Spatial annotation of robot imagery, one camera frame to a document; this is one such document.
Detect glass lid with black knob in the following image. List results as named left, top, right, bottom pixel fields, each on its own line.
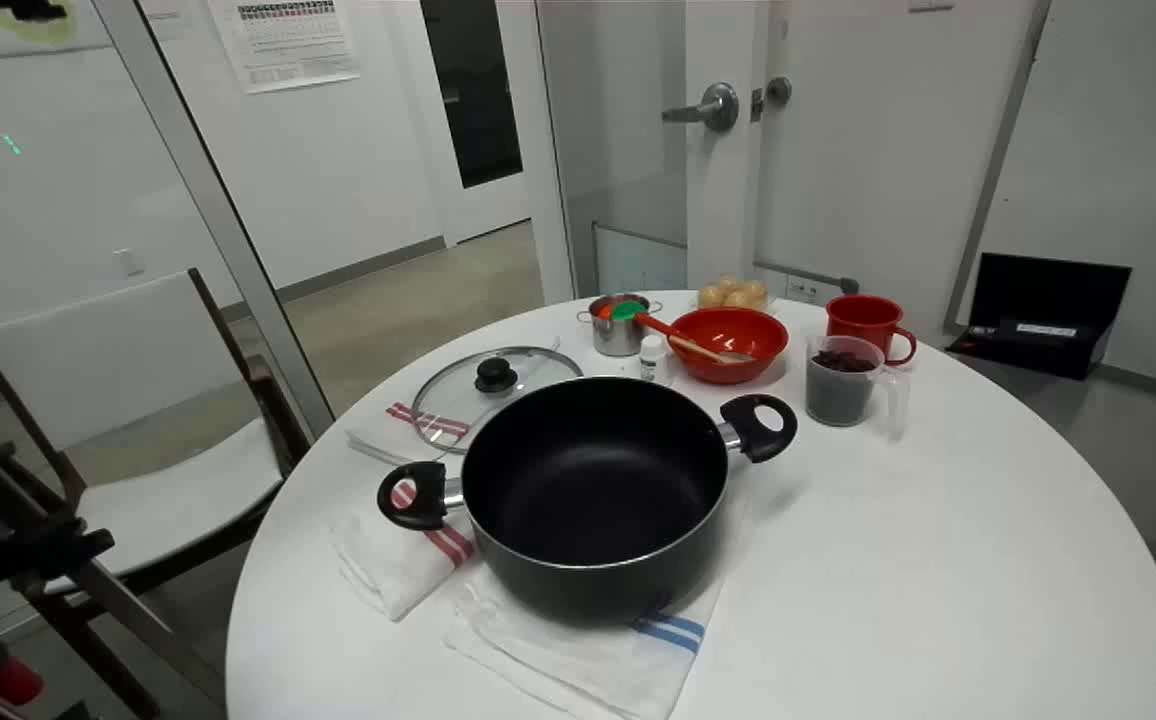
left=410, top=345, right=581, bottom=454

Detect black cooking pot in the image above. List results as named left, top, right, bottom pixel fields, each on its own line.
left=377, top=378, right=801, bottom=620

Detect metal cup with colourful items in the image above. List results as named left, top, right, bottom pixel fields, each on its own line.
left=589, top=296, right=646, bottom=357

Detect small white bottle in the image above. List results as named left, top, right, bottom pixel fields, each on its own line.
left=634, top=332, right=668, bottom=385

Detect red bowl with spoon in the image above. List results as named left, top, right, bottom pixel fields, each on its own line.
left=639, top=308, right=788, bottom=385

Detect beige round rolls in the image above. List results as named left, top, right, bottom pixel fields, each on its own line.
left=695, top=276, right=766, bottom=311

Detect clear measuring cup dark contents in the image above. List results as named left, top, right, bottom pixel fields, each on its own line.
left=808, top=335, right=913, bottom=440

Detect red mug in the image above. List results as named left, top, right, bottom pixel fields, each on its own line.
left=825, top=296, right=919, bottom=367

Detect white towel blue stripes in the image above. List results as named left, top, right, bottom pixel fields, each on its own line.
left=447, top=573, right=719, bottom=720

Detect black open case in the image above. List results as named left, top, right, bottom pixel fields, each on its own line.
left=951, top=254, right=1133, bottom=381

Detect silver door handle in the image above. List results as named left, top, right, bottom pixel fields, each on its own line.
left=659, top=79, right=739, bottom=131

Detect wall sign paper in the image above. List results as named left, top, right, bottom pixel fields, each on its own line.
left=204, top=0, right=356, bottom=93

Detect white chair dark frame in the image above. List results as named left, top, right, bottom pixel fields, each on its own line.
left=0, top=267, right=309, bottom=713

